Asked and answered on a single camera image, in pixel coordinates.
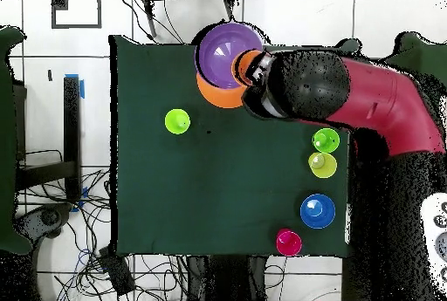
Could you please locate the large orange bowl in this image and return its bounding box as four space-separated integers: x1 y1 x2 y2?
196 72 250 110

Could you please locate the orange cup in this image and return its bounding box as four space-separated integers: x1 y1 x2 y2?
230 49 265 87

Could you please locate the purple bowl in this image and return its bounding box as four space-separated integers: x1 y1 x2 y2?
194 21 265 90

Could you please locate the lime green cup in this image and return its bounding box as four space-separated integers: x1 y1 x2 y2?
164 108 191 136

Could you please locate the dark green table cloth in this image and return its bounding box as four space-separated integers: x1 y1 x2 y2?
109 34 362 258

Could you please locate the yellow cup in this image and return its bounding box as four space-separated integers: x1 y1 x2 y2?
307 152 339 180

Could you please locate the blue bowl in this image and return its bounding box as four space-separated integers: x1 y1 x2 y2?
299 193 337 229

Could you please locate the red cup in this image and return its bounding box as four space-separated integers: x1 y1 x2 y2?
275 228 304 257

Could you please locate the blue tape strip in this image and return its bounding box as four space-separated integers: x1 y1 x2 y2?
70 186 89 214
64 73 86 100

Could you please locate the black metal stand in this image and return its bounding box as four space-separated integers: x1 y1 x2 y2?
15 75 82 204

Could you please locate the dark office chair base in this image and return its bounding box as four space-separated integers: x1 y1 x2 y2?
15 202 72 240

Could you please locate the tangle of cables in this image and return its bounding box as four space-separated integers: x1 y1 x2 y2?
17 148 189 301

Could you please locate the black square frame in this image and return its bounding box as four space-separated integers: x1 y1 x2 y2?
51 0 103 31

